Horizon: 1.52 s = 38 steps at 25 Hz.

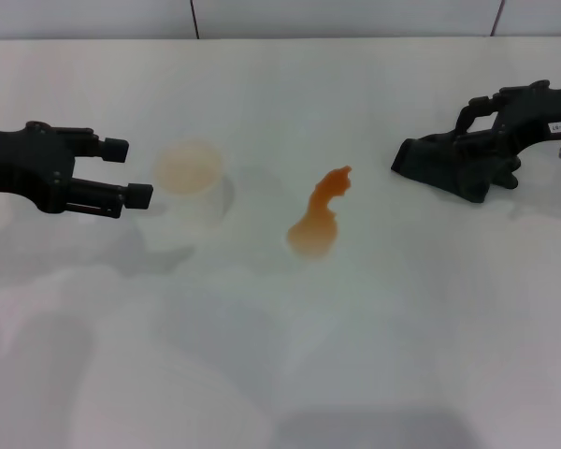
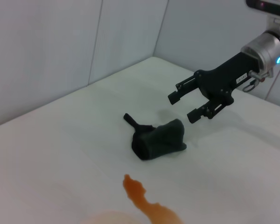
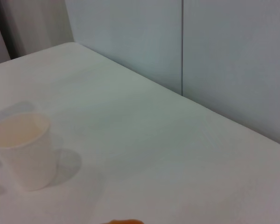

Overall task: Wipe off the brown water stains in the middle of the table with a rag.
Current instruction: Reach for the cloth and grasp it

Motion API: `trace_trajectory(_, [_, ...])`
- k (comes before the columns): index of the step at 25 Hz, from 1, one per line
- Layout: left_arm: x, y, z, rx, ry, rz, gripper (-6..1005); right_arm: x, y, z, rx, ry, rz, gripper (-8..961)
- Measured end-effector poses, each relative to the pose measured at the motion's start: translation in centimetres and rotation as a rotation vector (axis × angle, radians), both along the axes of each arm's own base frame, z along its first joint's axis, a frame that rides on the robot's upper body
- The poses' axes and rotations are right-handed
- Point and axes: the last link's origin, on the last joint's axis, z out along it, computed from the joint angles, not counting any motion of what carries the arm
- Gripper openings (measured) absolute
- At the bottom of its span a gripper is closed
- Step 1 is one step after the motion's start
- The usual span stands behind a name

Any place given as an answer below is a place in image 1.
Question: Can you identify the white plastic cup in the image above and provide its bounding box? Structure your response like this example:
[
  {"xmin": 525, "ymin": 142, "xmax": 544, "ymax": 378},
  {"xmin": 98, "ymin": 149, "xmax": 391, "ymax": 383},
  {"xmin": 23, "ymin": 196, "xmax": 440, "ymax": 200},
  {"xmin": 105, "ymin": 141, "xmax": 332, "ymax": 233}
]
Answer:
[{"xmin": 152, "ymin": 139, "xmax": 226, "ymax": 244}]

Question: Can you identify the dark blue rag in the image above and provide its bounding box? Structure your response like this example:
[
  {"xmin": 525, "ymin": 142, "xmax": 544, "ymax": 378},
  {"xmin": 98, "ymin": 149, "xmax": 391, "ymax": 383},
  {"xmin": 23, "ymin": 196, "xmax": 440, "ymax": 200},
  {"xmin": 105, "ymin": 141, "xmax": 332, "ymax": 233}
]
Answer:
[{"xmin": 390, "ymin": 132, "xmax": 524, "ymax": 204}]

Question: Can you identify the brown water stain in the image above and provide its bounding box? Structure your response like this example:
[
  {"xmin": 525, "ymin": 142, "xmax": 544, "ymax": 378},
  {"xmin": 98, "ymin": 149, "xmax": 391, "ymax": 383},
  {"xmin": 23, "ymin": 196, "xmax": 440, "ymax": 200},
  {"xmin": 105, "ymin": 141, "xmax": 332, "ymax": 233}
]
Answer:
[{"xmin": 285, "ymin": 164, "xmax": 354, "ymax": 259}]

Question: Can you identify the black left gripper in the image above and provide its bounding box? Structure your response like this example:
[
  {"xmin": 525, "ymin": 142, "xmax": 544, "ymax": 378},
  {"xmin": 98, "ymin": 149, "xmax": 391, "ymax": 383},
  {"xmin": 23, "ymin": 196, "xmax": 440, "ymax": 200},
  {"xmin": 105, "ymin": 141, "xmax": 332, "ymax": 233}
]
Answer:
[{"xmin": 0, "ymin": 120, "xmax": 154, "ymax": 220}]

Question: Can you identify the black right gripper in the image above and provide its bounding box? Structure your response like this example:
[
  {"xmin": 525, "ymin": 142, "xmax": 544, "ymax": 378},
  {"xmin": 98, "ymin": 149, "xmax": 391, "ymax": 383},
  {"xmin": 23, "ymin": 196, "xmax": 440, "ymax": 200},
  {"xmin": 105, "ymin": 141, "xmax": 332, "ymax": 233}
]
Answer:
[{"xmin": 452, "ymin": 80, "xmax": 561, "ymax": 165}]

